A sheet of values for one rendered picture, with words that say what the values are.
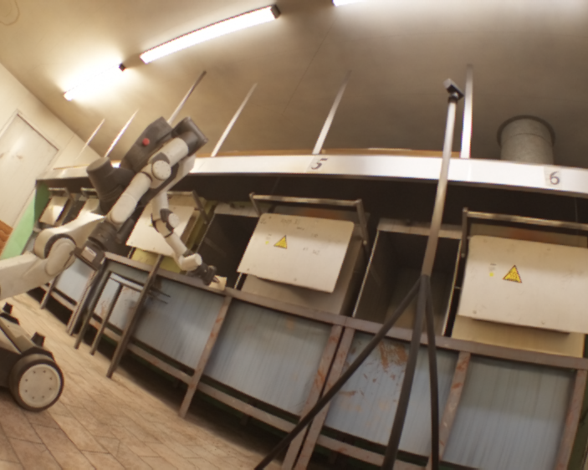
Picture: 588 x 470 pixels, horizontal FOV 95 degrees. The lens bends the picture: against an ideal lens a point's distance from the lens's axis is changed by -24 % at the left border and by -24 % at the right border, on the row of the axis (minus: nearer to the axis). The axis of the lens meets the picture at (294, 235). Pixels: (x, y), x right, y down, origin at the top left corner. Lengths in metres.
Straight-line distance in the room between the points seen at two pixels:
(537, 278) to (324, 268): 1.04
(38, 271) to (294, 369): 1.31
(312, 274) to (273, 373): 0.58
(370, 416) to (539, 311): 0.90
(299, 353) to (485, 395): 0.96
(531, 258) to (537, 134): 1.15
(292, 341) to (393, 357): 0.56
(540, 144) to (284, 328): 2.03
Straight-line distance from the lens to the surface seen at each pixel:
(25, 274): 1.38
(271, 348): 1.99
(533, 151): 2.51
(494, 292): 1.63
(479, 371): 1.73
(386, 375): 1.75
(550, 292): 1.67
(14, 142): 5.92
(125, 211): 1.30
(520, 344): 1.71
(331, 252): 1.83
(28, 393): 1.29
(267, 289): 2.05
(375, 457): 1.75
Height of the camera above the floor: 0.48
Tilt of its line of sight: 22 degrees up
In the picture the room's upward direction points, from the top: 21 degrees clockwise
